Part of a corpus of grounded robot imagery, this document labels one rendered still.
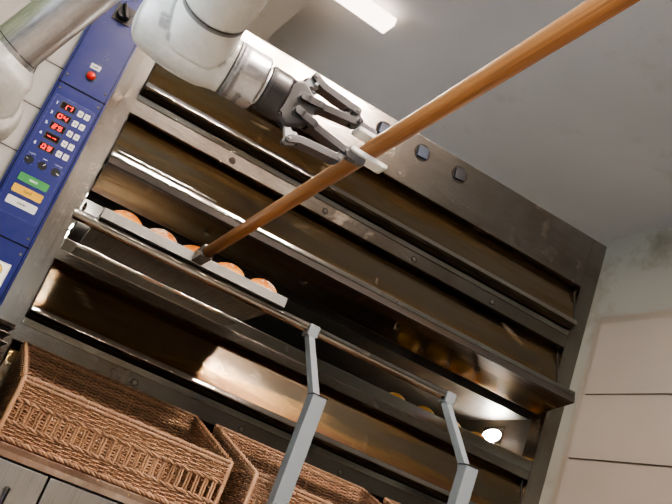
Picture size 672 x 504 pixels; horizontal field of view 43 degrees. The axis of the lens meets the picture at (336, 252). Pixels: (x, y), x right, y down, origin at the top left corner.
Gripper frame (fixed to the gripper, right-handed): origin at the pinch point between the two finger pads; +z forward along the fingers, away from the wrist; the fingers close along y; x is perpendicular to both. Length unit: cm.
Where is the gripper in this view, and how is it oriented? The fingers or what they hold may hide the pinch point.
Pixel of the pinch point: (369, 150)
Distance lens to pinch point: 138.8
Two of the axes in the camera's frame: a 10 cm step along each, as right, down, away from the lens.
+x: 4.3, -1.8, -8.9
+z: 8.4, 4.5, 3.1
